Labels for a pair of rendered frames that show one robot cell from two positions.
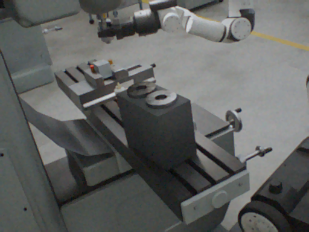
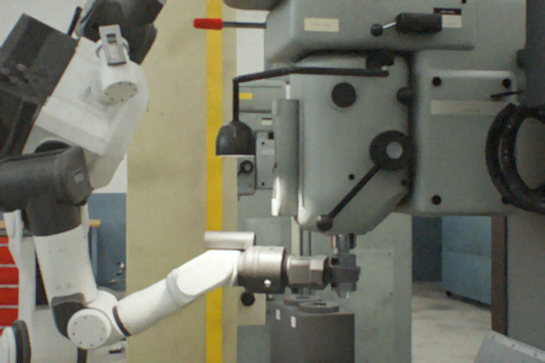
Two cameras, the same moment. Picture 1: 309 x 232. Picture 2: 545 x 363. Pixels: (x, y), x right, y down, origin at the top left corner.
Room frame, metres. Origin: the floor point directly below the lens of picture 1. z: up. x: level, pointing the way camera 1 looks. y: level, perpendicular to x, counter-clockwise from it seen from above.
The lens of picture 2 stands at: (2.89, 0.32, 1.41)
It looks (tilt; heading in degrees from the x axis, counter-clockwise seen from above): 0 degrees down; 192
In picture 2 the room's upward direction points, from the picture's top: straight up
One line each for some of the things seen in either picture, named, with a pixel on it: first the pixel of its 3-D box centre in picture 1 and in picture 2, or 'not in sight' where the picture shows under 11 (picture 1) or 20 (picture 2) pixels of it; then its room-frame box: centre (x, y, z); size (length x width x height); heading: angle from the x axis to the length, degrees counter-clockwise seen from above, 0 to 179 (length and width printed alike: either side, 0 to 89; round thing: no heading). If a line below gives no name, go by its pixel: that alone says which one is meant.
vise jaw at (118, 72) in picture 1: (115, 69); not in sight; (1.52, 0.13, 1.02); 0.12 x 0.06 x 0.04; 26
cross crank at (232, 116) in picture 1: (227, 123); not in sight; (1.57, -0.34, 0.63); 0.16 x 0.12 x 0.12; 114
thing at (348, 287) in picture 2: (105, 31); (343, 275); (1.36, 0.12, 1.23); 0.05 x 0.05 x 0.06
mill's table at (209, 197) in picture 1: (125, 114); not in sight; (1.36, 0.12, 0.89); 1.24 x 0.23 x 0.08; 24
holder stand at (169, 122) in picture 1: (156, 121); (310, 345); (1.02, 0.00, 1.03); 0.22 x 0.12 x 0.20; 31
